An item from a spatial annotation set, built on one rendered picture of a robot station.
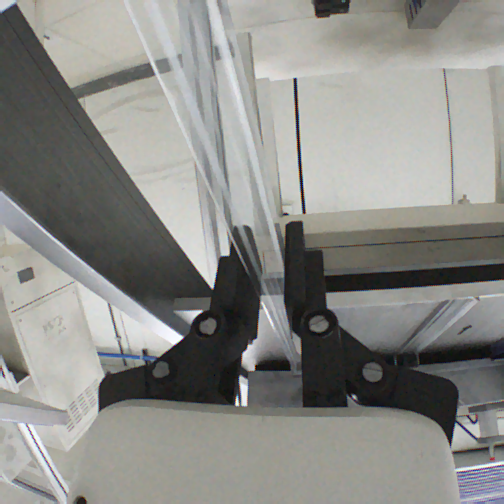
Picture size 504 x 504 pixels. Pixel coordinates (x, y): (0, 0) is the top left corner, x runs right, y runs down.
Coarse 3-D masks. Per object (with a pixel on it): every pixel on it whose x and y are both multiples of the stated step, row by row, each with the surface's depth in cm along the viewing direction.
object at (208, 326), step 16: (208, 320) 10; (224, 320) 10; (192, 336) 10; (208, 336) 10; (224, 336) 10; (192, 352) 9; (208, 352) 9; (224, 352) 9; (192, 368) 9; (208, 368) 9; (240, 368) 11; (176, 384) 9; (192, 384) 8; (208, 384) 8; (224, 384) 10; (176, 400) 8; (192, 400) 8; (208, 400) 8; (224, 400) 9
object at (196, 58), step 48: (144, 0) 4; (192, 0) 4; (144, 48) 4; (192, 48) 4; (192, 96) 5; (240, 96) 5; (192, 144) 6; (240, 144) 6; (240, 192) 7; (240, 240) 9; (288, 336) 18
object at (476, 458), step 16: (320, 0) 31; (336, 0) 31; (416, 0) 33; (432, 0) 31; (448, 0) 30; (320, 16) 34; (416, 16) 36; (432, 16) 35; (480, 448) 41; (496, 448) 40; (464, 464) 39; (480, 464) 38; (496, 464) 38
